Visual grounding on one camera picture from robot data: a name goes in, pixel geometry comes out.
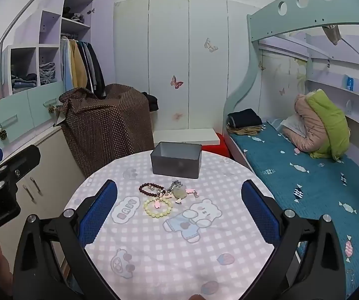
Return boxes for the light blue hanging garment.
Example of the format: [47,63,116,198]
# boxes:
[61,37,74,92]

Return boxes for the dark red bead bracelet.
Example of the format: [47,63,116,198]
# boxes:
[139,183,167,198]

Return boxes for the light green bunk bed frame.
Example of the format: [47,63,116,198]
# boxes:
[223,0,359,176]

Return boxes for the black cloth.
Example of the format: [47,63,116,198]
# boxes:
[142,91,159,112]

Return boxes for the pink checked printed tablecloth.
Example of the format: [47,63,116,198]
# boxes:
[64,151,280,300]

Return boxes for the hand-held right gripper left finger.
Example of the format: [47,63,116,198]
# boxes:
[12,179,127,300]

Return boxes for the yellow hanging garment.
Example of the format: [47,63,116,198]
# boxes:
[70,39,88,90]

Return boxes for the black hanging jacket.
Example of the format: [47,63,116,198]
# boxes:
[84,41,106,99]

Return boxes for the teal candy print bedsheet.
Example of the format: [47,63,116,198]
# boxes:
[229,119,359,298]

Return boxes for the folded dark grey clothes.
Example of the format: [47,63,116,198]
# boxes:
[62,6,86,24]

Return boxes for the red stool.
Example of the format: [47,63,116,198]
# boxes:
[202,133,230,157]

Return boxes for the beige cabinet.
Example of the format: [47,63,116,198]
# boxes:
[0,125,87,269]

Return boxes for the green quilt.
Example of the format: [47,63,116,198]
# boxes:
[305,89,352,161]

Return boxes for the light green drawer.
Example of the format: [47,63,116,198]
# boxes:
[0,91,34,151]
[28,80,65,128]

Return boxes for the lilac shelf unit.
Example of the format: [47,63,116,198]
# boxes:
[0,0,94,101]

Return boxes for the folded jeans stack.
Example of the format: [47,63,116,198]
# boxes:
[11,73,38,93]

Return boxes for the white wardrobe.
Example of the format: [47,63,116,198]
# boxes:
[114,0,261,132]

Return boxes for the grey metal box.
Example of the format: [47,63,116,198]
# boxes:
[150,141,202,180]

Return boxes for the yellow bead bracelet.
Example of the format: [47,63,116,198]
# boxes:
[143,197,174,219]

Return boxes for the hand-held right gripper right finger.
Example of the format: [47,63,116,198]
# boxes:
[241,179,355,300]

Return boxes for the brown dotted cloth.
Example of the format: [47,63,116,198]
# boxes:
[57,84,155,177]

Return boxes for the pale butterfly sticker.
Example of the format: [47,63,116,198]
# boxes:
[204,37,219,53]

